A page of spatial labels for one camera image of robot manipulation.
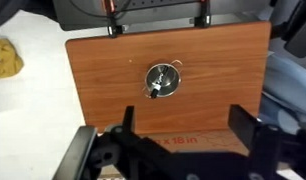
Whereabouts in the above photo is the black office chair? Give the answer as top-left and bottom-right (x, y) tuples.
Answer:
(269, 0), (306, 58)

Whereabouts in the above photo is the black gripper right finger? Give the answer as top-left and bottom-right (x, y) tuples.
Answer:
(227, 104), (296, 180)

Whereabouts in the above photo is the flattened brown cardboard box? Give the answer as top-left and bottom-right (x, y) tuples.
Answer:
(96, 128), (294, 180)

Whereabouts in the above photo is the light blue jacket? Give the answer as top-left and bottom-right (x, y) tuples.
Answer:
(258, 51), (306, 134)

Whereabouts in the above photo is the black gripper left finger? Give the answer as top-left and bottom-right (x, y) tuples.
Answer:
(104, 105), (181, 180)

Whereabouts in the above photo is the black white Expo marker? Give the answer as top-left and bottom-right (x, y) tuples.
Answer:
(148, 65), (171, 100)

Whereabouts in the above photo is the small steel pot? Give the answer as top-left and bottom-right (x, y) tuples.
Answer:
(141, 59), (184, 100)

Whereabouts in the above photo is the black orange bar clamp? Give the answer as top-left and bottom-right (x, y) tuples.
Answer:
(193, 0), (213, 29)
(102, 0), (125, 37)

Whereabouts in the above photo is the yellow cloth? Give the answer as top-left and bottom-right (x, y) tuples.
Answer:
(0, 37), (25, 80)

